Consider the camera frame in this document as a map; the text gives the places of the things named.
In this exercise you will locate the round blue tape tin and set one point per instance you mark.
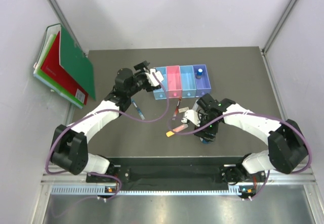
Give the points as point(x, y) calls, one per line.
point(207, 140)

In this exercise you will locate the red folder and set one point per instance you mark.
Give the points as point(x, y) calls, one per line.
point(58, 77)

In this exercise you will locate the small beige eraser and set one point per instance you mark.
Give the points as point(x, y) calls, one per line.
point(182, 110)

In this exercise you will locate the grey blue glue bottle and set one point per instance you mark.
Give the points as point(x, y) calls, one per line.
point(199, 73)

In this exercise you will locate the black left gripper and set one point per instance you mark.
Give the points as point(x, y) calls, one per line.
point(148, 87)

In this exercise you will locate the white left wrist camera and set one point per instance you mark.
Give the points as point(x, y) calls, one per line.
point(154, 77)

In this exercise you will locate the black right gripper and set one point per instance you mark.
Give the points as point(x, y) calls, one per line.
point(202, 133)

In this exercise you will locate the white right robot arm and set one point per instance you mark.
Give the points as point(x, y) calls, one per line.
point(285, 142)

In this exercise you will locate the purple drawer bin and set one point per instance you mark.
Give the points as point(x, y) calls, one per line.
point(203, 85)

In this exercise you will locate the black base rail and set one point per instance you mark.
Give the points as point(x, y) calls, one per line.
point(204, 173)

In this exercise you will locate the blue pen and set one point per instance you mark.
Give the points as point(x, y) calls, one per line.
point(138, 109)

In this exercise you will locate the pink drawer bin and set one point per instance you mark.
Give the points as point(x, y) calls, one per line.
point(174, 81)

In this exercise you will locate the light blue drawer bin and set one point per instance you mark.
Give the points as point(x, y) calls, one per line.
point(159, 94)

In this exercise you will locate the green folder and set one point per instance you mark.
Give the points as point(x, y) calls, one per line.
point(75, 63)

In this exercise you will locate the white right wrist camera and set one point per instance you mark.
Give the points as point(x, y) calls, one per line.
point(191, 116)

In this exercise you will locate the orange pink highlighter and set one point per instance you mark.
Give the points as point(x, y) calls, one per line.
point(176, 130)

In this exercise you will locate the red pen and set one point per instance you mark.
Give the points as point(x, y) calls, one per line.
point(177, 107)

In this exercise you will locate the blue white highlighter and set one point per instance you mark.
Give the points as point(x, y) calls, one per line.
point(195, 106)

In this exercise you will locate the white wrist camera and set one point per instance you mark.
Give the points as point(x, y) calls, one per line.
point(154, 77)
point(191, 116)

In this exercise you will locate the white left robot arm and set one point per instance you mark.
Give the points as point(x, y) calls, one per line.
point(69, 148)

